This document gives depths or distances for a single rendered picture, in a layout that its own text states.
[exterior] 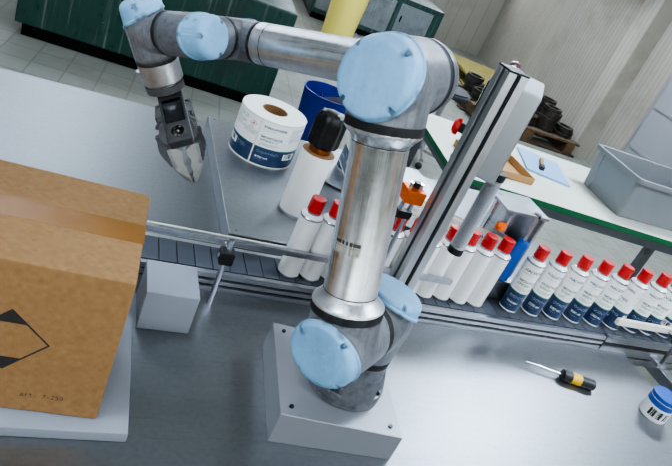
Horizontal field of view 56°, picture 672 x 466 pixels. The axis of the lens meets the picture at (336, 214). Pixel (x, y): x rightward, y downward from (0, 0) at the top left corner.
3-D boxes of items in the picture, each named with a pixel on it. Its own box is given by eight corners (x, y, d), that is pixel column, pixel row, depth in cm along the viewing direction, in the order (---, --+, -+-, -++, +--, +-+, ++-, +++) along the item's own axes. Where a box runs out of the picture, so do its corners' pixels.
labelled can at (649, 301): (627, 323, 193) (668, 270, 184) (638, 335, 189) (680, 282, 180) (615, 321, 190) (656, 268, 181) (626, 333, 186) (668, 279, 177)
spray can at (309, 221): (297, 267, 149) (329, 195, 140) (299, 281, 145) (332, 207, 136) (276, 262, 147) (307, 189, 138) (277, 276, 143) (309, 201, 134)
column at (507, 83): (375, 334, 147) (519, 68, 118) (381, 347, 144) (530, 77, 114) (358, 331, 146) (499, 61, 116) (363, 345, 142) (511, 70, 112)
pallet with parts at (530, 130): (575, 160, 719) (599, 121, 697) (469, 123, 677) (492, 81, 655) (539, 125, 802) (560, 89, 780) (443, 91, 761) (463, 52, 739)
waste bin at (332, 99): (335, 149, 467) (361, 89, 446) (339, 172, 434) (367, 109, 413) (282, 131, 458) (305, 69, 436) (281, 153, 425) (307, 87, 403)
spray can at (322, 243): (316, 270, 151) (348, 198, 142) (321, 284, 147) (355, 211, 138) (295, 267, 149) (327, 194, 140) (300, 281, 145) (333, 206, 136)
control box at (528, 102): (500, 163, 139) (545, 84, 130) (492, 186, 124) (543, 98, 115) (459, 142, 140) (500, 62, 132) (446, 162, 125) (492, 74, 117)
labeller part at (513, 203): (528, 199, 173) (529, 196, 172) (548, 222, 164) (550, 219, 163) (487, 189, 167) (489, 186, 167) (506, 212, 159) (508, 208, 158)
